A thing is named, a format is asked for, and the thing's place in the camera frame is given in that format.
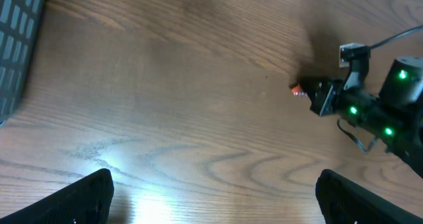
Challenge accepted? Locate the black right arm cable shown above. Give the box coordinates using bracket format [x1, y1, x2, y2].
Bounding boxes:
[368, 24, 423, 50]

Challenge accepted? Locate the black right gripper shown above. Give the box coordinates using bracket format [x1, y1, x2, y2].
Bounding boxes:
[299, 76, 344, 117]

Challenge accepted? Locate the grey plastic mesh basket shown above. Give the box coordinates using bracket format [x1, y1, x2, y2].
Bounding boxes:
[0, 0, 46, 125]

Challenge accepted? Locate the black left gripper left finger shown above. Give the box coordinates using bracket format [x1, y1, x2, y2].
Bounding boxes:
[1, 168, 114, 224]

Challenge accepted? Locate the brown orange snack bar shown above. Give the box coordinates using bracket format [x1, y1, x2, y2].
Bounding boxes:
[289, 83, 307, 96]

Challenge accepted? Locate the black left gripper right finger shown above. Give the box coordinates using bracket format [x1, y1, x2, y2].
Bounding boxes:
[315, 169, 422, 224]

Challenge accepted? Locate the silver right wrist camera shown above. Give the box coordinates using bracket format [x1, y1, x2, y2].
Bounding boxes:
[339, 42, 370, 68]

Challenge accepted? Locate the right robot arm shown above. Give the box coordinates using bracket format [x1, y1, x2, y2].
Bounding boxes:
[293, 56, 422, 175]

